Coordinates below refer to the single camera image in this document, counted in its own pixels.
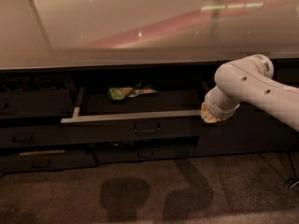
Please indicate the green snack bag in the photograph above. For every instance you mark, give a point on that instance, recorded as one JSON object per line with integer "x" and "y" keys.
{"x": 123, "y": 93}

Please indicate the black chair base leg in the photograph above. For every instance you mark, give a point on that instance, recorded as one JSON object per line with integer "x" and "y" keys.
{"x": 294, "y": 180}

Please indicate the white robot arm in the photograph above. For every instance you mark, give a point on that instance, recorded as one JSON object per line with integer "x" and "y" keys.
{"x": 250, "y": 80}

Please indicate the dark drawer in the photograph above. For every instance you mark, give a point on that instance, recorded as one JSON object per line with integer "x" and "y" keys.
{"x": 35, "y": 104}
{"x": 32, "y": 136}
{"x": 59, "y": 161}
{"x": 150, "y": 152}
{"x": 165, "y": 114}

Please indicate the dark cabinet door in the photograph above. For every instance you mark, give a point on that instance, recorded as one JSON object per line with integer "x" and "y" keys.
{"x": 248, "y": 130}

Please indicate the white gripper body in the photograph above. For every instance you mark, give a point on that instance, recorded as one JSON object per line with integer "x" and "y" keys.
{"x": 216, "y": 110}

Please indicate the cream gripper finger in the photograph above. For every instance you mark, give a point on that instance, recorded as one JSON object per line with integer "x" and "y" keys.
{"x": 209, "y": 118}
{"x": 204, "y": 110}

